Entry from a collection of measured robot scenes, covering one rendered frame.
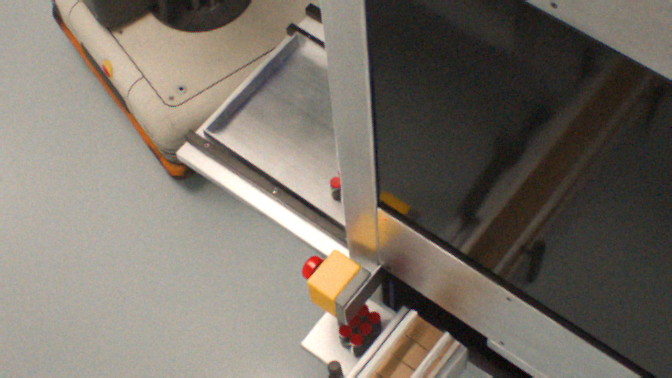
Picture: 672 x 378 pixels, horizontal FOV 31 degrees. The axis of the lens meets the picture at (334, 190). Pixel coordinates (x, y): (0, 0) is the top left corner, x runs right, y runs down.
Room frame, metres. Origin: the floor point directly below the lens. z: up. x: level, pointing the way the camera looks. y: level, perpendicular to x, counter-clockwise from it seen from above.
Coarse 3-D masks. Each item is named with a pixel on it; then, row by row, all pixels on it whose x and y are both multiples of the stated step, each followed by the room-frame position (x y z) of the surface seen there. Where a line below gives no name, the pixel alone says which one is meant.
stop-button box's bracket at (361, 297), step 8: (376, 272) 0.80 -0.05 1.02; (368, 280) 0.79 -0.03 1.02; (376, 280) 0.80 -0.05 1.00; (368, 288) 0.79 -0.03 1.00; (376, 288) 0.80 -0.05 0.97; (360, 296) 0.77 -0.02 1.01; (368, 296) 0.78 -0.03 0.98; (352, 304) 0.76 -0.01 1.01; (360, 304) 0.77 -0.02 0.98; (344, 312) 0.74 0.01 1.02; (352, 312) 0.76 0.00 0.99
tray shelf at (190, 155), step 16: (320, 32) 1.37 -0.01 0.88; (192, 160) 1.13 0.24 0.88; (208, 160) 1.12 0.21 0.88; (208, 176) 1.09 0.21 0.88; (224, 176) 1.09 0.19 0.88; (240, 192) 1.05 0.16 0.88; (256, 192) 1.05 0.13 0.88; (256, 208) 1.02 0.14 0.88; (272, 208) 1.01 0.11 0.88; (288, 224) 0.98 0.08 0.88; (304, 224) 0.97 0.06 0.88; (304, 240) 0.95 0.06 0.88; (320, 240) 0.94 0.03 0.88
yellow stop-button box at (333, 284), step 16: (336, 256) 0.83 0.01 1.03; (320, 272) 0.81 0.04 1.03; (336, 272) 0.80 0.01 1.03; (352, 272) 0.80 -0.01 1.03; (368, 272) 0.80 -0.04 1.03; (320, 288) 0.78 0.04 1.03; (336, 288) 0.78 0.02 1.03; (352, 288) 0.78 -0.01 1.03; (320, 304) 0.78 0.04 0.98; (336, 304) 0.76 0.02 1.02
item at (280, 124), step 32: (288, 64) 1.30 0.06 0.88; (320, 64) 1.30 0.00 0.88; (256, 96) 1.24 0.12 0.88; (288, 96) 1.23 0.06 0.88; (320, 96) 1.23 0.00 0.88; (224, 128) 1.18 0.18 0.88; (256, 128) 1.18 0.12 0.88; (288, 128) 1.17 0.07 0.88; (320, 128) 1.16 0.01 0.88; (256, 160) 1.11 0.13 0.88; (288, 160) 1.10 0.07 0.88; (320, 160) 1.09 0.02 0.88; (288, 192) 1.03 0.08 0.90; (320, 192) 1.03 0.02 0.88
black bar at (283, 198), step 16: (192, 144) 1.16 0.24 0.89; (208, 144) 1.14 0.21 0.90; (224, 160) 1.11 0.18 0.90; (240, 176) 1.08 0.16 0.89; (256, 176) 1.07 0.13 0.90; (272, 192) 1.03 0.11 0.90; (288, 208) 1.00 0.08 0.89; (304, 208) 0.99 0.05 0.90; (320, 224) 0.96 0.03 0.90; (336, 240) 0.93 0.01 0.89
